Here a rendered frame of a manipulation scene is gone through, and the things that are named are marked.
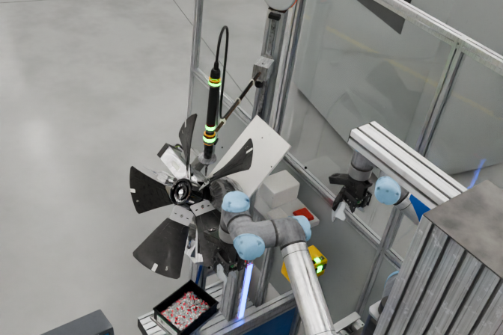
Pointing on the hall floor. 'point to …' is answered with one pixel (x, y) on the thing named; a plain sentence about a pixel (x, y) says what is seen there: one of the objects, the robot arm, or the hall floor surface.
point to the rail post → (296, 323)
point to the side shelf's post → (264, 276)
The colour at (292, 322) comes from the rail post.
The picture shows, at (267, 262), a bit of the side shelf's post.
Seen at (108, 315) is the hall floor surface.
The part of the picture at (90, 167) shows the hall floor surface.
